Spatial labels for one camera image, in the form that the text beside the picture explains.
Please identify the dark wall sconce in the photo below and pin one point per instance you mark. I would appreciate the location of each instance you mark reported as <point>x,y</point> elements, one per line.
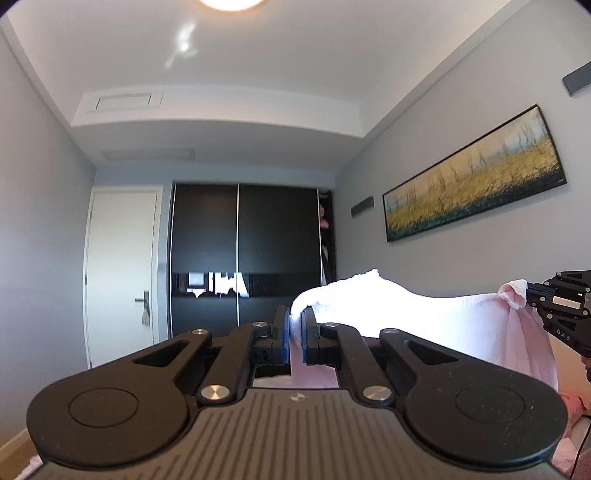
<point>578,79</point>
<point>362,206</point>

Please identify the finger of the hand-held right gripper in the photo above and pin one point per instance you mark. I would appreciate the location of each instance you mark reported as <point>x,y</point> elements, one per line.
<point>539,295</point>

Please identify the pink long-sleeve shirt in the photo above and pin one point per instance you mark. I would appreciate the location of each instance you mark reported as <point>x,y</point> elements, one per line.
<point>438,323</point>

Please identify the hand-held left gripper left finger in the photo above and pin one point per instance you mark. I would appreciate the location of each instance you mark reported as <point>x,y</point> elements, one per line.
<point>280,339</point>

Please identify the dark sliding wardrobe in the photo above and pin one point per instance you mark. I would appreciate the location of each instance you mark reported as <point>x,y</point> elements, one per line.
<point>240,240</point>

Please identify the ceiling air vent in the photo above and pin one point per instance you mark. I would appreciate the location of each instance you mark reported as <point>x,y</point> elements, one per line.
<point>123,101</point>

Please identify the white room door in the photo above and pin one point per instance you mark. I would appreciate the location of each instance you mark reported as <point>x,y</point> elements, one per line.
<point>121,272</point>

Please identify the hanging clothes in wardrobe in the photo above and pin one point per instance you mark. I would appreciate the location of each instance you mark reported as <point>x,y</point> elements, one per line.
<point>324,230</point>

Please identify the framed landscape painting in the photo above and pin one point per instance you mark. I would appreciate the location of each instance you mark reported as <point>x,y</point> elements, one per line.
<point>475,177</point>

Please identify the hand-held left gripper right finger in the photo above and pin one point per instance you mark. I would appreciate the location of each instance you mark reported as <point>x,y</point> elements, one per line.
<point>308,339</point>

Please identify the round ceiling lamp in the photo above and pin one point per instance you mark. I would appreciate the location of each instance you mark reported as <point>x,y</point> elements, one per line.
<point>231,3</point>

